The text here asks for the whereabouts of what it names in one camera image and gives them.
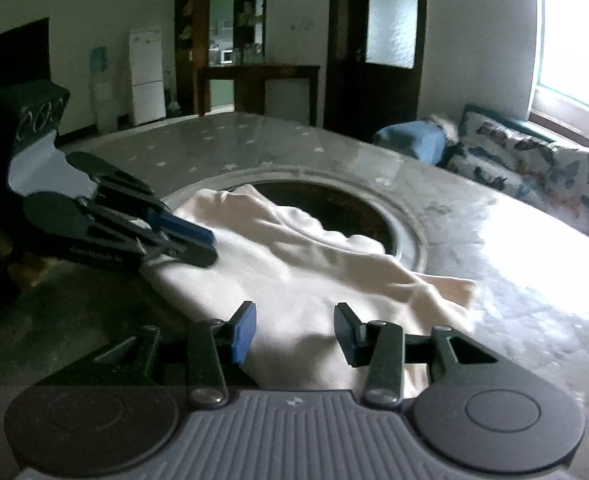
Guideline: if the grey quilted star table cover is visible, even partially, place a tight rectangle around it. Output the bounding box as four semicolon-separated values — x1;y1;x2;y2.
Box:
0;112;589;480

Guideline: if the beige folded cloth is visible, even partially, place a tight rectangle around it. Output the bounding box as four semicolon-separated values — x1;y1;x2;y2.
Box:
424;115;460;143

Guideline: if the teal sofa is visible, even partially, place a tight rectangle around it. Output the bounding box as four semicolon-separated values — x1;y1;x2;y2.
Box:
374;104;589;251

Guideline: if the broom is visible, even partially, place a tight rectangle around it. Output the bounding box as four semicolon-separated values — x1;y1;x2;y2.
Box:
167;70;182;113

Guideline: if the dark plain door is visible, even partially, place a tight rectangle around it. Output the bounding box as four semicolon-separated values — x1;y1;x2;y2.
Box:
0;17;52;96

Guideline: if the dark door with frosted glass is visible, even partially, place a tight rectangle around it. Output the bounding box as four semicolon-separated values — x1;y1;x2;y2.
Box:
324;0;427;133

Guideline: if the cream garment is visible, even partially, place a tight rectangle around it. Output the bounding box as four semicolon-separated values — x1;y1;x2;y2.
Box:
142;184;477;401

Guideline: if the green framed window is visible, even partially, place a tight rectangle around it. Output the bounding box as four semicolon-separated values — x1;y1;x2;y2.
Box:
527;0;589;126

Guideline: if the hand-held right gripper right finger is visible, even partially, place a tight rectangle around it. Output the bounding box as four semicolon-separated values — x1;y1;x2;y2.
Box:
333;301;500;408

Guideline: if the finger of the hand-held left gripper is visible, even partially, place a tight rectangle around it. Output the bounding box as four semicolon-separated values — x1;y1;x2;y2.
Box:
67;151;215;248
69;210;220;268

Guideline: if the dark wooden console table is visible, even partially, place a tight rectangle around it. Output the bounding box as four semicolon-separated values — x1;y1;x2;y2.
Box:
197;64;321;126

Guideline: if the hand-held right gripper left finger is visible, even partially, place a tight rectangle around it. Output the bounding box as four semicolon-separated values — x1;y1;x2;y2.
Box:
92;301;258;408

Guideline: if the round black induction cooktop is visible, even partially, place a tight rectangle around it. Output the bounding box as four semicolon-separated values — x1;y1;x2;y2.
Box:
162;169;427;273

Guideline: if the blue towel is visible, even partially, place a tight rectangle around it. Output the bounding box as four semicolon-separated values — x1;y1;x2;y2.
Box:
374;120;447;166

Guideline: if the white refrigerator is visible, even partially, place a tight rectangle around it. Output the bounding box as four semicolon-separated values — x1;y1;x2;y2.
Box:
128;29;168;126

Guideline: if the dark wooden shelf cabinet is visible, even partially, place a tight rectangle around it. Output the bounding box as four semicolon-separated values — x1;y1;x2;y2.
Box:
174;0;270;116

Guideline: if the water dispenser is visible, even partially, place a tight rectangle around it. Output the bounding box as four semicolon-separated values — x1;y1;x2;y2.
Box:
89;46;118;133

